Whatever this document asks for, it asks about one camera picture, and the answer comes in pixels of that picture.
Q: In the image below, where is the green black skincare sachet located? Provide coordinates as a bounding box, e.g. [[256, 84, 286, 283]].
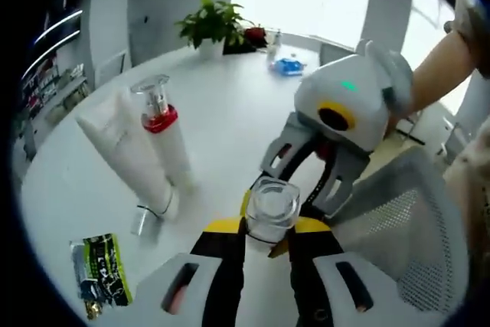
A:
[[70, 232, 134, 311]]

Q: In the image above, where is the tall white skincare tube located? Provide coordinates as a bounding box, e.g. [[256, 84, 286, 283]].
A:
[[73, 84, 181, 223]]

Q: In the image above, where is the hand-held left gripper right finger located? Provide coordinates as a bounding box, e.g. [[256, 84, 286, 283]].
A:
[[286, 215, 407, 327]]

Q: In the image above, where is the clear cap skincare bottle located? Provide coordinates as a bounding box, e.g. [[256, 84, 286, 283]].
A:
[[243, 175, 302, 261]]

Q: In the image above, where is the blue wipes packet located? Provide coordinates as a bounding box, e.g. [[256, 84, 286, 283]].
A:
[[270, 57, 306, 76]]

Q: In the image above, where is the small white spray bottle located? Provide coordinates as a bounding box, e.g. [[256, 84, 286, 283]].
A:
[[266, 29, 285, 63]]

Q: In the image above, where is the white chair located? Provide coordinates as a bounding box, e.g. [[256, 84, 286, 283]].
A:
[[94, 50, 128, 85]]

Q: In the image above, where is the grey mesh chair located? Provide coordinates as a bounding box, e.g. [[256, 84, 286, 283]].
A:
[[331, 146, 474, 315]]

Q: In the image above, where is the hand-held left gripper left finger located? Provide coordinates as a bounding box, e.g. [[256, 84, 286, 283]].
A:
[[132, 216, 247, 327]]

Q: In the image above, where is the black bag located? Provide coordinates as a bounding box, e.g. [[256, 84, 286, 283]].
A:
[[223, 40, 258, 56]]

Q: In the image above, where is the red collar skincare pump bottle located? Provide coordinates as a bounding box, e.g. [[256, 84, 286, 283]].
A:
[[129, 73, 197, 196]]

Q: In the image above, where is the ceiling light strip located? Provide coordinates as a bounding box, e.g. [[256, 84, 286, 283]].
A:
[[34, 8, 83, 47], [21, 30, 82, 79]]

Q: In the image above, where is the red bag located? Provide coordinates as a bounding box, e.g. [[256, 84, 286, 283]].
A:
[[243, 25, 269, 48]]

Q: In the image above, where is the potted green plant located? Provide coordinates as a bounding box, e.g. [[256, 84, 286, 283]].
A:
[[175, 0, 256, 60]]

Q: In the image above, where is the stocked display shelf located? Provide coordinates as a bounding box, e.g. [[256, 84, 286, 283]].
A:
[[21, 60, 91, 121]]

